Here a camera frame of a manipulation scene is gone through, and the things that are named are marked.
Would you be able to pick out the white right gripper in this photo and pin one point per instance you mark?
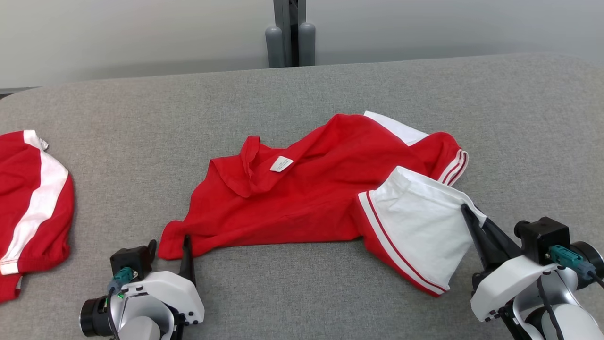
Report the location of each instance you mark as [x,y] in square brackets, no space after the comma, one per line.
[500,283]

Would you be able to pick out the teal left camera connector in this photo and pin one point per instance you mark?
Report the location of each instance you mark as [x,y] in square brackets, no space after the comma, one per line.
[123,275]

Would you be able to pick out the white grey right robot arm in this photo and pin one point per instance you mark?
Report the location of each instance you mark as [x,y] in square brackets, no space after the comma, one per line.
[566,326]

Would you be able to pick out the red shorts with white stripe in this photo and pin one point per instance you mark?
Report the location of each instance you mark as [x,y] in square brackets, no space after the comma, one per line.
[56,222]

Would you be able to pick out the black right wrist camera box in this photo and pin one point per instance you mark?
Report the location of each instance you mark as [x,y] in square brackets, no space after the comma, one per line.
[542,236]

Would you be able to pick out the red jersey with white sleeves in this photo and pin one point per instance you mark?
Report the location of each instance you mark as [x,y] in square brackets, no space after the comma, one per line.
[302,198]

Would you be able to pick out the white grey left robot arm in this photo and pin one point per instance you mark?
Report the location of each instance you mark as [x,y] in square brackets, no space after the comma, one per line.
[141,326]

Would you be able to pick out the teal right camera connector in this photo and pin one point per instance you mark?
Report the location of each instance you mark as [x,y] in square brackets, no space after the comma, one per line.
[566,257]

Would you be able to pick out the teal camera connector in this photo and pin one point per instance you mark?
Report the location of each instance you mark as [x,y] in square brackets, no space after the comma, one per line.
[566,257]
[123,275]

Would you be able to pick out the grey partition post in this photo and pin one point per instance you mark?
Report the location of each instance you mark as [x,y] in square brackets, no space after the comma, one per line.
[282,28]

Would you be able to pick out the grey cylindrical post foot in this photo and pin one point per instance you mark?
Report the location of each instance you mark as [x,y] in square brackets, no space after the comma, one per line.
[274,47]
[307,45]

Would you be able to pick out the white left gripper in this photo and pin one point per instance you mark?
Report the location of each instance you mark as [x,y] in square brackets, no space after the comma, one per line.
[170,288]

